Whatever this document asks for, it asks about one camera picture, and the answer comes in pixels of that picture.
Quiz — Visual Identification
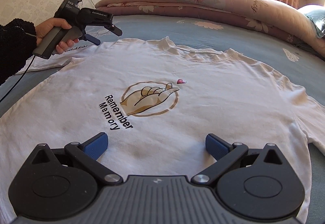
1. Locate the white long sleeve shirt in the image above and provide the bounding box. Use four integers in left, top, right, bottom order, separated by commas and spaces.
1, 38, 324, 223

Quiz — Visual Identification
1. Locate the left black fuzzy sleeve forearm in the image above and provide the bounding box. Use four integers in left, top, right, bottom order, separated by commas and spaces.
0, 18, 36, 84

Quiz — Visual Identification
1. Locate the person left hand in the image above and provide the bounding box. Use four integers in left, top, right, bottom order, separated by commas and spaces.
32, 18, 82, 59

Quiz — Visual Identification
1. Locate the blue floral bed sheet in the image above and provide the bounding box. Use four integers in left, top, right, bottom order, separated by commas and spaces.
1, 15, 324, 223

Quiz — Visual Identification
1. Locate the pink floral folded quilt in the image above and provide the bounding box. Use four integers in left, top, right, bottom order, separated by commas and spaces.
95, 0, 324, 58

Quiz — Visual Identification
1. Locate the blue grey pillow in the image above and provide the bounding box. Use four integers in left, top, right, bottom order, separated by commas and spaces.
298, 4, 325, 39

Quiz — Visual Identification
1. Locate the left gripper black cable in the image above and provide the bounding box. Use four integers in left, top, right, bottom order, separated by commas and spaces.
0, 54, 35, 103

